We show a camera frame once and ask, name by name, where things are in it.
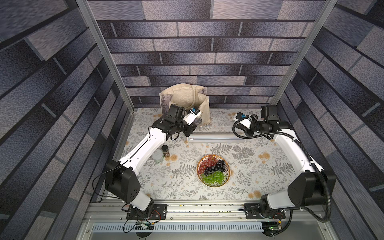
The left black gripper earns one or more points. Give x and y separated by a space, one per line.
190 127

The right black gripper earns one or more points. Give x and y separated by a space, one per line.
249 130

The cream plastic wrap dispenser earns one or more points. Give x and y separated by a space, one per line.
214 138

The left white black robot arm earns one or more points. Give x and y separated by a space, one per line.
121 177

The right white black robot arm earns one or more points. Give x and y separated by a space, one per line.
312 184

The patterned plate with orange rim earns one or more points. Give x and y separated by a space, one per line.
227 173

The small dark spice jar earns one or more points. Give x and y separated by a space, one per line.
165 150

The cream canvas tote bag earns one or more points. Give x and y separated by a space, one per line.
188 97

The red grape bunch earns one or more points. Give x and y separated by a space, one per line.
207 162

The clear round lidded container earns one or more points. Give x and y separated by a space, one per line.
157 156

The black grape bunch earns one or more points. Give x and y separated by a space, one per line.
220 166

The green grape bunch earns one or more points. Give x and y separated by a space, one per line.
214 180

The right circuit board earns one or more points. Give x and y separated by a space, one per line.
270 229

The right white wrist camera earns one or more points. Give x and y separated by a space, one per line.
242 120

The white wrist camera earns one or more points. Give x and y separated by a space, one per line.
242 120
193 114

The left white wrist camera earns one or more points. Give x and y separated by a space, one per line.
193 114

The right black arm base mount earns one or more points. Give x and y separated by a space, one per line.
253 211

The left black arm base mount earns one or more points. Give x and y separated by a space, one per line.
133 212

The slotted white cable duct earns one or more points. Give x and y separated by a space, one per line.
197 227

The left circuit board with wires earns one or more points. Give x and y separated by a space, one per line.
144 226

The aluminium mounting rail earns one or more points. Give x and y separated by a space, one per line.
177 211

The right aluminium frame post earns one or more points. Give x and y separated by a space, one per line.
317 26

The aluminium frame post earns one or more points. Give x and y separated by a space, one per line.
101 42
317 26

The left aluminium frame post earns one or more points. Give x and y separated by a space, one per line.
101 42

